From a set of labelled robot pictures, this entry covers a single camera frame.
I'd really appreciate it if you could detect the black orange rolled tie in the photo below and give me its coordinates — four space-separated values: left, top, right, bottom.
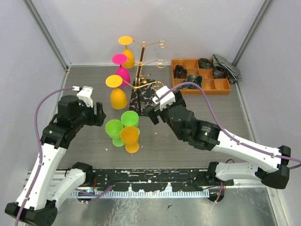
174 65 188 79

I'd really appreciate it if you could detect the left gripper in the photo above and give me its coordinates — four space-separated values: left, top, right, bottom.
73 99 106 129

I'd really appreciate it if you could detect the green goblet back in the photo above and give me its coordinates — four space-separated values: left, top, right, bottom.
120 111 140 134

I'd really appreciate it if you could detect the pink plastic goblet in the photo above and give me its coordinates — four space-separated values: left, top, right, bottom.
112 53 131 87

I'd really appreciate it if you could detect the dark green floral tie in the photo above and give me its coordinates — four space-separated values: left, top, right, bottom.
198 58 213 69

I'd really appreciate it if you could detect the green goblet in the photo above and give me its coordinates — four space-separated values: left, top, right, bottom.
105 119 124 147
120 111 140 134

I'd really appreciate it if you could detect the orange goblet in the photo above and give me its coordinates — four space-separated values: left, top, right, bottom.
120 126 140 153
105 74 127 110
118 36 135 69

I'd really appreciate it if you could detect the green goblet front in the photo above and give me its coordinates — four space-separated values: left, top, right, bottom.
105 119 124 147

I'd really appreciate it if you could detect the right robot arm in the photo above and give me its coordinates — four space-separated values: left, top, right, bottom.
146 91 291 189

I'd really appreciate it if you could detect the dark patterned rolled tie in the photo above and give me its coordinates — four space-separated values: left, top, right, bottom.
213 66 226 79

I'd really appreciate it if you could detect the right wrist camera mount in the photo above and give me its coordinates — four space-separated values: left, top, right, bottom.
152 86 175 111

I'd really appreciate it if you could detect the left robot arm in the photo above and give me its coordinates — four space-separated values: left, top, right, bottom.
5 95 106 226

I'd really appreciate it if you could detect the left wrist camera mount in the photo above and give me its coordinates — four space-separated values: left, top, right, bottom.
72 86 94 107

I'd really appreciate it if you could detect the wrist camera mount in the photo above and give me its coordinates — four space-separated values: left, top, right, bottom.
72 86 94 107
152 86 175 111

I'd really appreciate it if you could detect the gold wire wine glass rack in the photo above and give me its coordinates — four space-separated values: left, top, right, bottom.
129 39 168 116

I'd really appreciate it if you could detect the black white striped cloth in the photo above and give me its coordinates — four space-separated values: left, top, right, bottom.
213 54 241 84

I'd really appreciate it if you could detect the blue yellow floral tie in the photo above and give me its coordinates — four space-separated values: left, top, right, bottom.
179 74 203 90

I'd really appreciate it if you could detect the grey slotted cable duct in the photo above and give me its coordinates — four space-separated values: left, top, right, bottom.
70 190 210 199

